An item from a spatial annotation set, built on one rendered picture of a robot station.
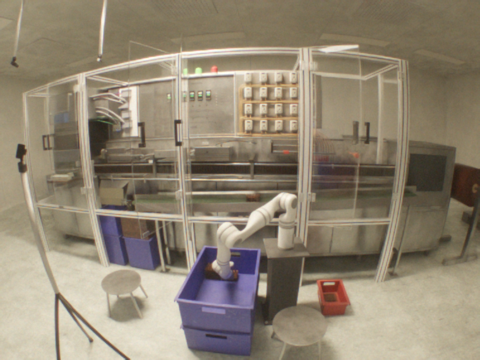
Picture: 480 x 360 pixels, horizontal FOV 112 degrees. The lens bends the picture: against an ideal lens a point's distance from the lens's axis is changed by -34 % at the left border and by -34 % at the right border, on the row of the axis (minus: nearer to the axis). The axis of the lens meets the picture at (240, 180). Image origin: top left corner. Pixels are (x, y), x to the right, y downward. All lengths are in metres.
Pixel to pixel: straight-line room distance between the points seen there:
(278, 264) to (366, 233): 1.12
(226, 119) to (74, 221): 2.06
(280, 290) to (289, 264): 0.19
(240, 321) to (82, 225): 2.18
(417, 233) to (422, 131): 3.77
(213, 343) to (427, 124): 5.81
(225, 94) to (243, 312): 1.74
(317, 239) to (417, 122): 4.36
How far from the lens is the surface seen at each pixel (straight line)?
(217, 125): 2.22
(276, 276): 1.49
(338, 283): 2.01
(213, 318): 1.32
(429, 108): 6.20
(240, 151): 2.13
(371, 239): 2.39
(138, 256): 2.33
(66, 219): 3.15
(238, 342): 1.44
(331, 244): 2.27
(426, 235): 2.70
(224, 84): 2.24
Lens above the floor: 1.26
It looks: 13 degrees down
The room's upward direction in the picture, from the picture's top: 1 degrees counter-clockwise
